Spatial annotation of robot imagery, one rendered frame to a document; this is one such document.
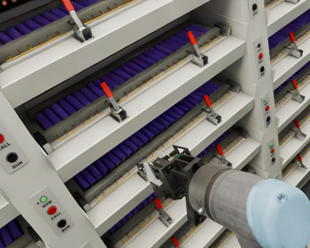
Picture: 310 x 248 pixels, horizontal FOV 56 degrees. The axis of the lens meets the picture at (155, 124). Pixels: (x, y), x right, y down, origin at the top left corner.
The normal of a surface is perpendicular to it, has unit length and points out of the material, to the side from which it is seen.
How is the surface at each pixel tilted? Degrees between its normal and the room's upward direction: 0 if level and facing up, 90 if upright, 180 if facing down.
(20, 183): 90
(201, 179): 28
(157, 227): 16
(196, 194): 56
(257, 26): 90
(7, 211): 106
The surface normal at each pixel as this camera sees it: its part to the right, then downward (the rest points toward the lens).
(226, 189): -0.70, -0.55
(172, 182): 0.51, 0.07
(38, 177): 0.59, 0.27
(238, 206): -0.84, -0.18
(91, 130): -0.13, -0.69
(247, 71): -0.75, 0.54
